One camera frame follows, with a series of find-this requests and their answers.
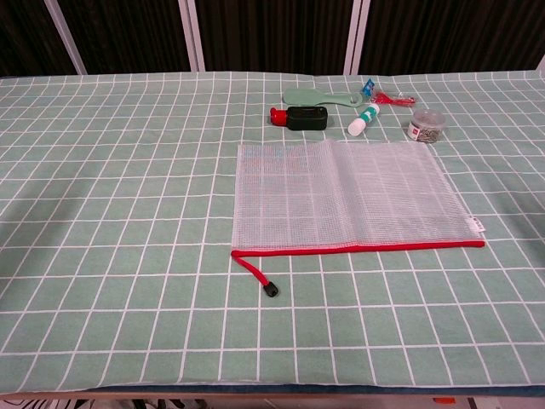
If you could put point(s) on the black bottle red cap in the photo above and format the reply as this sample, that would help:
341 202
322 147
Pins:
308 118

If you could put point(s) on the clear jar of paper clips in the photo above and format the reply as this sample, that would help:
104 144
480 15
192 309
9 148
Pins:
426 125

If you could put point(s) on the white green glue stick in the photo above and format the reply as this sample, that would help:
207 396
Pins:
363 120

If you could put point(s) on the small orange tag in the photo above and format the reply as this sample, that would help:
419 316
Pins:
443 401

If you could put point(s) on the green white checked tablecloth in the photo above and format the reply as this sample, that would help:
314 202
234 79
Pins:
127 255

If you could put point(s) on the clear zip bag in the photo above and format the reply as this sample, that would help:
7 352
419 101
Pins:
349 191

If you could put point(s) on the mint green plastic paddle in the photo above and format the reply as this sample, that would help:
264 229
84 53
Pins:
306 97

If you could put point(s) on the white frame post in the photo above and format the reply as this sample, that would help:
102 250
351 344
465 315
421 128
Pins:
64 36
191 36
357 36
541 64

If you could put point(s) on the red tassel packet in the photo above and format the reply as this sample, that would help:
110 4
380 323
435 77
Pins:
385 99

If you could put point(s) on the blue white small packet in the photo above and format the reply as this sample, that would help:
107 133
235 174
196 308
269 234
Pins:
368 86

